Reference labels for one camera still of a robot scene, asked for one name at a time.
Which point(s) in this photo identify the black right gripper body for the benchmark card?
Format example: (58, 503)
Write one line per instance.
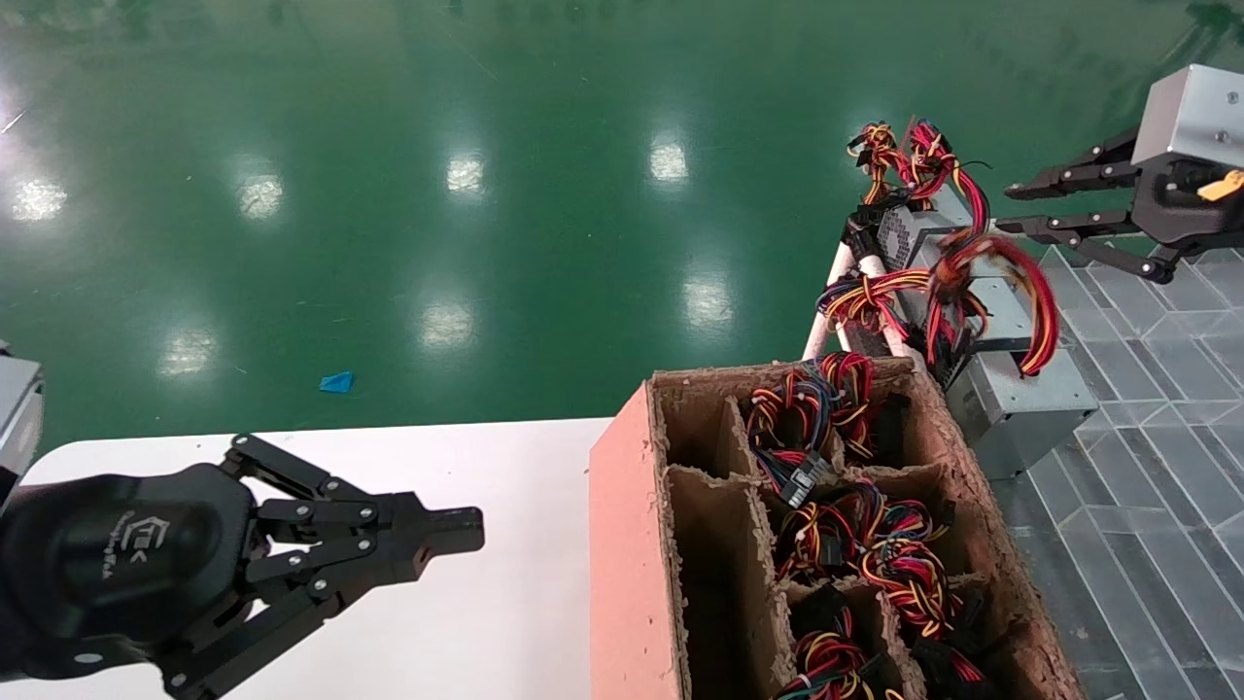
(1186, 219)

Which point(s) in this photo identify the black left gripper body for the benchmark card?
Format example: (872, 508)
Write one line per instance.
(117, 564)

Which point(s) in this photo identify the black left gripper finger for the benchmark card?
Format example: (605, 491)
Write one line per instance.
(389, 564)
(389, 515)

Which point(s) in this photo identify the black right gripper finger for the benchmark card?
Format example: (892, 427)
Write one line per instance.
(1088, 228)
(1088, 173)

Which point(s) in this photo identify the small yellow plastic tab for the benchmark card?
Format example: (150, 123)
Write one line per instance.
(1223, 185)

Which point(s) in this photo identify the small blue scrap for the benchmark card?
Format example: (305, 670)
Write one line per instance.
(336, 382)

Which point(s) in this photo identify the cardboard box with dividers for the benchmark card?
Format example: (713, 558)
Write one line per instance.
(632, 544)

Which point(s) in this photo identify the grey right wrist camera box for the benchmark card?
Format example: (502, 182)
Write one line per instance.
(1195, 112)

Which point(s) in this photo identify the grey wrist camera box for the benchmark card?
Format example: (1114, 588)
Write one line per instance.
(1195, 112)
(17, 428)

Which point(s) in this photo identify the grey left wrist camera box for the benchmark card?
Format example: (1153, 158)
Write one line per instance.
(17, 428)

